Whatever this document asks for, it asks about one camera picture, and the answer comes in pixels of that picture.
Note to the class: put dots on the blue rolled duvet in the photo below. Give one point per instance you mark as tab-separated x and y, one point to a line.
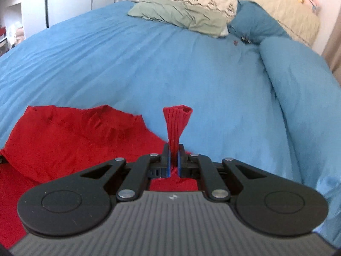
290	90

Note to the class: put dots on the beige quilted headboard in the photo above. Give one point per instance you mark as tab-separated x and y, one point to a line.
282	8

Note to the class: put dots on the blue bed sheet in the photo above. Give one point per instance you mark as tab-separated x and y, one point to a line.
149	66

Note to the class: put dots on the green pillow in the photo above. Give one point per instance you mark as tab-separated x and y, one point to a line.
183	16

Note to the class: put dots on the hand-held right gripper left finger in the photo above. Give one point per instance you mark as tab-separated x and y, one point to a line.
168	165

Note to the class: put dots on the red knit sweater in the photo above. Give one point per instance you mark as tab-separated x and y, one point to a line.
80	144

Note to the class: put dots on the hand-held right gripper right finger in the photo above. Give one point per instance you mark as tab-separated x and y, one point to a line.
179	165

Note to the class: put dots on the white shelf unit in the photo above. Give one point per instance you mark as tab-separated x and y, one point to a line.
16	13

